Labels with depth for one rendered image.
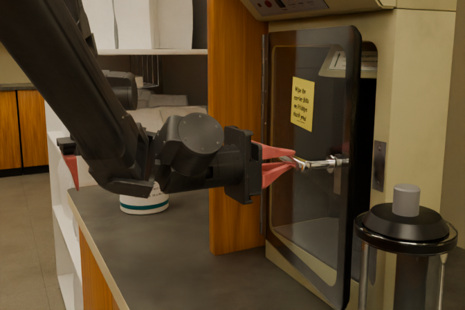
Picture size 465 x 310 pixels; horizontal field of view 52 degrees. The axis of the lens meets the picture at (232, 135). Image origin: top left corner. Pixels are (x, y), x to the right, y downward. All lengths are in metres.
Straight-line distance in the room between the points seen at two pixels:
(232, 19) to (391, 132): 0.41
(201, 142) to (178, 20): 1.44
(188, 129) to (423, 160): 0.35
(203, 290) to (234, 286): 0.06
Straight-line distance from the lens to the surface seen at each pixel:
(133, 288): 0.90
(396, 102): 0.67
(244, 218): 1.01
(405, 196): 0.55
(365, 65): 0.75
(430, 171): 0.74
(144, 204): 1.24
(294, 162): 0.67
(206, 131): 0.55
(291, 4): 0.77
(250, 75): 0.95
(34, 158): 5.60
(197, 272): 0.94
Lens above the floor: 1.36
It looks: 10 degrees down
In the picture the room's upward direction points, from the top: straight up
